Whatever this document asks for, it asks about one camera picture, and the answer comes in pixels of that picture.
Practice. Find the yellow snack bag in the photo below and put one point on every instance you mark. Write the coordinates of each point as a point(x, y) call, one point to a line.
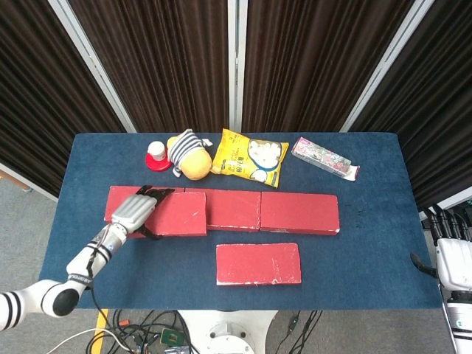
point(236, 155)

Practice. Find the white partition foot bar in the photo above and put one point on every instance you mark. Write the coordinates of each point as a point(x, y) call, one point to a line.
point(455, 199)
point(37, 187)

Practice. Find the yellow floor tape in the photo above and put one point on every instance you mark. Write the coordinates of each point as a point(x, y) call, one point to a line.
point(100, 321)

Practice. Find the pink candy box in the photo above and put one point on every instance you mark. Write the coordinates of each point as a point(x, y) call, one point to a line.
point(324, 158)

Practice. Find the blue table cloth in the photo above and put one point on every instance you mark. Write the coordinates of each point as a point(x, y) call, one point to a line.
point(147, 276)

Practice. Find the small white jar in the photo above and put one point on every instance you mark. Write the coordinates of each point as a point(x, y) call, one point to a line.
point(156, 150)

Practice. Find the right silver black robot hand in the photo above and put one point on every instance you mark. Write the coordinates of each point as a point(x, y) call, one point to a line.
point(455, 262)

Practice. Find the dark brown corrugated partition panel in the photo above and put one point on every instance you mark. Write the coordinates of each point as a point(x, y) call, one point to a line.
point(166, 55)
point(442, 110)
point(306, 55)
point(37, 92)

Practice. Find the green circuit board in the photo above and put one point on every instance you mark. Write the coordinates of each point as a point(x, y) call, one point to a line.
point(171, 335)

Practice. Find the yellow plush toy striped shirt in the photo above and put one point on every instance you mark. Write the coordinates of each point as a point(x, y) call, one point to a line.
point(195, 166)

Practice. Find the red and white cup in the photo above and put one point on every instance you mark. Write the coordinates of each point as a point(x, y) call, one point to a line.
point(156, 166)

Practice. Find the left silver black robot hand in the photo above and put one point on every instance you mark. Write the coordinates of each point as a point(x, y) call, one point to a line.
point(132, 212)

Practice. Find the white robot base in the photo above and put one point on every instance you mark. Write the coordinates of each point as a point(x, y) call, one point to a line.
point(225, 332)

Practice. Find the white partition post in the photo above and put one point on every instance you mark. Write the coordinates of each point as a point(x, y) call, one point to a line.
point(235, 73)
point(95, 70)
point(384, 70)

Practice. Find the red brick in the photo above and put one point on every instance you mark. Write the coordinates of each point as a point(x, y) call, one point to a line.
point(232, 210)
point(298, 212)
point(258, 263)
point(112, 199)
point(180, 214)

